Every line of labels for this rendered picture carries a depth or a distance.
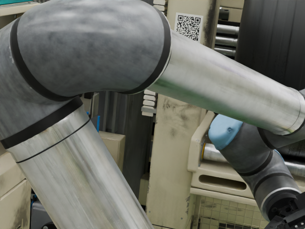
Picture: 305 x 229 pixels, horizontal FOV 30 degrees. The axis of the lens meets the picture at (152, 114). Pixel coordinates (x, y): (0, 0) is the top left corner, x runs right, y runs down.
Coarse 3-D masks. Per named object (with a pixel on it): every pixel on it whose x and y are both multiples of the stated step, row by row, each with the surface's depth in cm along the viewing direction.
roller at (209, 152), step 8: (208, 144) 155; (208, 152) 154; (216, 152) 154; (216, 160) 155; (224, 160) 154; (288, 160) 150; (296, 160) 150; (304, 160) 150; (288, 168) 150; (296, 168) 149; (304, 168) 149; (304, 176) 150
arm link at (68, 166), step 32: (0, 32) 68; (0, 64) 66; (0, 96) 67; (32, 96) 66; (0, 128) 69; (32, 128) 68; (64, 128) 69; (32, 160) 70; (64, 160) 69; (96, 160) 71; (64, 192) 70; (96, 192) 71; (128, 192) 74; (64, 224) 72; (96, 224) 71; (128, 224) 72
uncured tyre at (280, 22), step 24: (264, 0) 133; (288, 0) 131; (240, 24) 141; (264, 24) 132; (288, 24) 130; (240, 48) 136; (264, 48) 131; (288, 48) 130; (264, 72) 132; (288, 72) 131; (288, 144) 143
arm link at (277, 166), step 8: (272, 160) 116; (280, 160) 119; (264, 168) 116; (272, 168) 116; (280, 168) 117; (248, 176) 117; (256, 176) 116; (264, 176) 115; (272, 176) 114; (288, 176) 115; (248, 184) 120; (256, 184) 116
